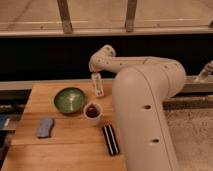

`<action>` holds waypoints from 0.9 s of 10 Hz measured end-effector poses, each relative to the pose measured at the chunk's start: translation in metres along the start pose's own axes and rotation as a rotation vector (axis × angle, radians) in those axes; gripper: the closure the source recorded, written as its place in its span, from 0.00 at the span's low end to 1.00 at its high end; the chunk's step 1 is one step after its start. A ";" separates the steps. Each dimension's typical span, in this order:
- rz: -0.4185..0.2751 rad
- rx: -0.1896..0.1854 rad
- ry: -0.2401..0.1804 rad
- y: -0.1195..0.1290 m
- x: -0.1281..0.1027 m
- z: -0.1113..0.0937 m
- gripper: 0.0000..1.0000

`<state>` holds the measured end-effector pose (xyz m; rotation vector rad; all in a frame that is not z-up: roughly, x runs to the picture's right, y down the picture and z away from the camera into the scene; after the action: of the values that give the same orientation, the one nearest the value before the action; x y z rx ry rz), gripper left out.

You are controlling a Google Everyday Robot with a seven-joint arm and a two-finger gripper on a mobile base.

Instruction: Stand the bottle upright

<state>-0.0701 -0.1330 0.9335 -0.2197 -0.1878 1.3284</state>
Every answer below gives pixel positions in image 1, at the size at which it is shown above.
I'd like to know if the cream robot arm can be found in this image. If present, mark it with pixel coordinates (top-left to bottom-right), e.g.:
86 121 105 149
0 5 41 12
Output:
89 45 186 171

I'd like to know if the white cup with dark liquid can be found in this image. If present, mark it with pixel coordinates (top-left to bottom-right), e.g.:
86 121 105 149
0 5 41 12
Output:
83 102 103 126

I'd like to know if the green ceramic bowl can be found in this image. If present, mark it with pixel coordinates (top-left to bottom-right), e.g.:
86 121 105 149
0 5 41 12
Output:
54 87 86 114

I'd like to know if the black striped rectangular block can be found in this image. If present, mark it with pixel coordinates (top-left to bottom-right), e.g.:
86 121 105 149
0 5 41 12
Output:
102 125 120 156

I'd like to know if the blue sponge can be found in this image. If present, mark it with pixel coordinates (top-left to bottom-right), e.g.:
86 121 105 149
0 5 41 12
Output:
37 118 54 138

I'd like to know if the cream fixture at right edge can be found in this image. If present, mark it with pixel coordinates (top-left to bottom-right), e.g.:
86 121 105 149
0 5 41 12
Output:
195 60 213 82

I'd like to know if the blue object at left edge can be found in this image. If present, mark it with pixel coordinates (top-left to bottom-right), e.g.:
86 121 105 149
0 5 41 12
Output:
0 115 10 130

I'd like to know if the left metal railing post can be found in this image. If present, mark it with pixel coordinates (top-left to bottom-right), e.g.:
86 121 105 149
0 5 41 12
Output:
57 0 73 34

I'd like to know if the metal railing post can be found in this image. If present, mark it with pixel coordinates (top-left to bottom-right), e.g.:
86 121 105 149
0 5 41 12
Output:
125 0 137 32
57 0 73 34

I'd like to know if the right metal railing post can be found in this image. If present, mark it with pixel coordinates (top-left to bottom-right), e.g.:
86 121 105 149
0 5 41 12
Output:
125 0 137 32

